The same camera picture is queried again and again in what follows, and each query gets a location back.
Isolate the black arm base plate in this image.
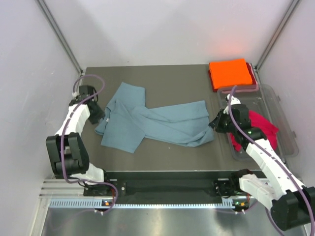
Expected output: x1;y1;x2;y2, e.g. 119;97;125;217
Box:
83;171;249;197

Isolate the clear plastic bin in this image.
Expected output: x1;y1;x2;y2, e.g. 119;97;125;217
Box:
216;83;300;162

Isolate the grey aluminium frame rail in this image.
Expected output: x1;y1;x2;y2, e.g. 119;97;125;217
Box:
39;179;84;198

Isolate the crumpled red t-shirt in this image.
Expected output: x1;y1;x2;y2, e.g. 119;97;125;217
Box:
230;111;279;152

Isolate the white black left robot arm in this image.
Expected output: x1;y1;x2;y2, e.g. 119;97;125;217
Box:
46;86;112;195

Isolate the folded orange t-shirt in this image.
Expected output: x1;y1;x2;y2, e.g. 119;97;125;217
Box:
209;58;253;91

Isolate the slotted grey cable duct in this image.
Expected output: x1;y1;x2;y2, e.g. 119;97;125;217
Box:
49;199;249;209

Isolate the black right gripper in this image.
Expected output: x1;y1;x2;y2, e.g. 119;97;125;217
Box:
209;109;237;134

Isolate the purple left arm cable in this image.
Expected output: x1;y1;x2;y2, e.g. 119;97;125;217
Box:
60;74;119;217

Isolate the folded pink t-shirt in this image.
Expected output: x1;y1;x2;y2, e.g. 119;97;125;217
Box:
217;75;259;94

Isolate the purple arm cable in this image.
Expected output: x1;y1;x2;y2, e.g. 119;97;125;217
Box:
60;74;119;217
227;85;315;236

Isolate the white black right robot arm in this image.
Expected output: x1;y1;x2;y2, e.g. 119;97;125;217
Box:
209;94;315;236

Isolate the right vertical frame post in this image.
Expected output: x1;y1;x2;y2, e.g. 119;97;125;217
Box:
254;0;302;72

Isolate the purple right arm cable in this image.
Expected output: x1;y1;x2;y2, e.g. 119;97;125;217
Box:
227;85;315;236

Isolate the left vertical frame post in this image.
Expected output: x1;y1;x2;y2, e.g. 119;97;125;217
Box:
35;0;84;75

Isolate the light blue t-shirt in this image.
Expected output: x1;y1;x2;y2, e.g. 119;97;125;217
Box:
95;83;215;153

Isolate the vertical frame post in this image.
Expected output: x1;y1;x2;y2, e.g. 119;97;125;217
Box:
254;0;302;72
35;0;84;75

